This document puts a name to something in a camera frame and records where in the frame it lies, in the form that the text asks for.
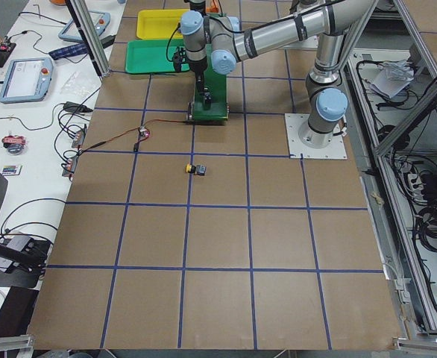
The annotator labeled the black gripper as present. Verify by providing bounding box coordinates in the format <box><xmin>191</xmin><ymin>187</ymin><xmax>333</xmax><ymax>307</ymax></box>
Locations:
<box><xmin>189</xmin><ymin>66</ymin><xmax>207</xmax><ymax>95</ymax></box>

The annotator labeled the plain orange cylinder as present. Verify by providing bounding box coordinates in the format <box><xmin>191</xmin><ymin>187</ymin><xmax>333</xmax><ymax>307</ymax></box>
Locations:
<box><xmin>207</xmin><ymin>0</ymin><xmax>219</xmax><ymax>13</ymax></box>

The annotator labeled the yellow push button switch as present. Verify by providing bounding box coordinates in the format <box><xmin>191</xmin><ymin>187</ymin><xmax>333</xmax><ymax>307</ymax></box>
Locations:
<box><xmin>185</xmin><ymin>163</ymin><xmax>207</xmax><ymax>176</ymax></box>

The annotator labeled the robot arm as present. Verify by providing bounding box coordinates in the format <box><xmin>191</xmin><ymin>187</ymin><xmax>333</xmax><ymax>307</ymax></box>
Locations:
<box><xmin>184</xmin><ymin>0</ymin><xmax>207</xmax><ymax>15</ymax></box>
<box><xmin>177</xmin><ymin>1</ymin><xmax>377</xmax><ymax>124</ymax></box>

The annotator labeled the green conveyor belt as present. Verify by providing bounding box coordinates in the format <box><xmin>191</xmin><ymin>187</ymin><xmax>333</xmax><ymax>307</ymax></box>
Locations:
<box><xmin>186</xmin><ymin>11</ymin><xmax>230</xmax><ymax>125</ymax></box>

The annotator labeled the green plastic tray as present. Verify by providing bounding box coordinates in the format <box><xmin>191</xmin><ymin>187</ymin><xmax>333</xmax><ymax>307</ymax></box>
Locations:
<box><xmin>125</xmin><ymin>39</ymin><xmax>189</xmax><ymax>75</ymax></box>

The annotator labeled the small motor controller board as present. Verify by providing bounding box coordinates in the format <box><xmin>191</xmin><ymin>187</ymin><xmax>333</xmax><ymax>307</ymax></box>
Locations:
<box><xmin>138</xmin><ymin>126</ymin><xmax>151</xmax><ymax>141</ymax></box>

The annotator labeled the yellow plastic tray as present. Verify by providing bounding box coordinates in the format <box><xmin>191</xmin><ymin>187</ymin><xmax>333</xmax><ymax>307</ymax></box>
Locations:
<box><xmin>136</xmin><ymin>8</ymin><xmax>188</xmax><ymax>40</ymax></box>

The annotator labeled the blue striped pencil case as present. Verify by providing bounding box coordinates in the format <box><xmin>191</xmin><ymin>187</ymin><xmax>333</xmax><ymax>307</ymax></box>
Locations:
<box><xmin>48</xmin><ymin>43</ymin><xmax>88</xmax><ymax>60</ymax></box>

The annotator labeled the teach pendant with red button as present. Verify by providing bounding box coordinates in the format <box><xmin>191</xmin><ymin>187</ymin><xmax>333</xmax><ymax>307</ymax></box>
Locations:
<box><xmin>0</xmin><ymin>57</ymin><xmax>54</xmax><ymax>104</ymax></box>

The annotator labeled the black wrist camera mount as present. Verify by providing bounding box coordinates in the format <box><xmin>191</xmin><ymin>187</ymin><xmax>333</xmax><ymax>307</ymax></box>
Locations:
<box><xmin>172</xmin><ymin>47</ymin><xmax>186</xmax><ymax>72</ymax></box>

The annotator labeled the aluminium frame post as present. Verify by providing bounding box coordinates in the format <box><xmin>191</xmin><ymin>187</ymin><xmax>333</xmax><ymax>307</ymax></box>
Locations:
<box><xmin>65</xmin><ymin>0</ymin><xmax>110</xmax><ymax>78</ymax></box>

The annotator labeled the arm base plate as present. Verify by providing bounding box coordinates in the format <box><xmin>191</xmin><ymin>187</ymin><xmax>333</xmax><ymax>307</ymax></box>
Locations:
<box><xmin>285</xmin><ymin>113</ymin><xmax>348</xmax><ymax>160</ymax></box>

